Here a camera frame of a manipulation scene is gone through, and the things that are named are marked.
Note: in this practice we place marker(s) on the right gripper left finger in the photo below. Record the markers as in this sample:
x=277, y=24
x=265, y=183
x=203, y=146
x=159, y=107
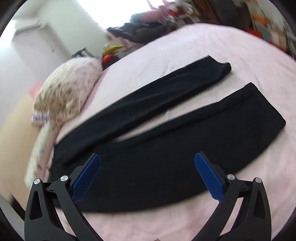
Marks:
x=41, y=219

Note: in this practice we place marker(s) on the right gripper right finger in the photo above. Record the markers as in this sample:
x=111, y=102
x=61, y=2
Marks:
x=253, y=221

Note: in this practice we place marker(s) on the black pants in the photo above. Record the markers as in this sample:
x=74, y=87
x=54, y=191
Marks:
x=157, y=167

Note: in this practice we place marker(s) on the beige headboard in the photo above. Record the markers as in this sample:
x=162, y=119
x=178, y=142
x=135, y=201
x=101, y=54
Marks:
x=18, y=136

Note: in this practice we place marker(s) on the floral pink pillow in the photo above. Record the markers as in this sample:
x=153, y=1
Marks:
x=42, y=155

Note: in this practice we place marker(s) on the rolled floral duvet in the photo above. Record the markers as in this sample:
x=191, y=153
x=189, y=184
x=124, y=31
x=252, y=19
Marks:
x=65, y=91

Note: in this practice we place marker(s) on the yellow red toy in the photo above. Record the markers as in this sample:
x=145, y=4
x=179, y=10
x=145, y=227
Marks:
x=109, y=53

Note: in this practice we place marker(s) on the dark clothes pile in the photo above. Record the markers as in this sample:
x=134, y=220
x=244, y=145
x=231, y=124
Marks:
x=141, y=33

